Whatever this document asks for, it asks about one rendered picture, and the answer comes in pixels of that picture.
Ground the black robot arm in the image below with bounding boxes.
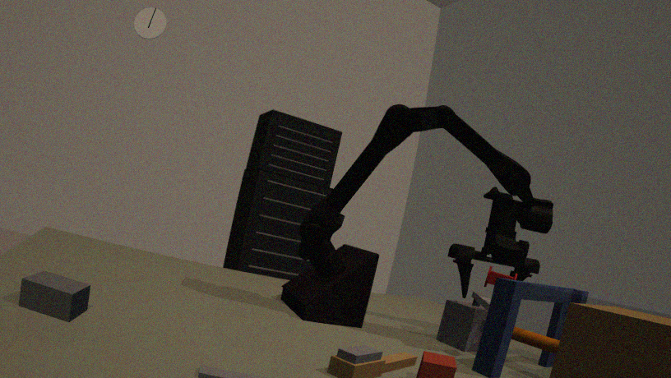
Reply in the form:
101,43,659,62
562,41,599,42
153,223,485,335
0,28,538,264
298,104,553,282

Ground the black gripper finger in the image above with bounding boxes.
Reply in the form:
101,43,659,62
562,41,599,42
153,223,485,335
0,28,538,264
510,271,532,281
453,260,474,298

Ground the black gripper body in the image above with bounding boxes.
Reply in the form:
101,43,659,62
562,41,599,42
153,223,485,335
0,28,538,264
448,222,540,274

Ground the grey flat bar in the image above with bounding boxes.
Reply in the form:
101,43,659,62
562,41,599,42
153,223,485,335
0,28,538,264
198,365,269,378

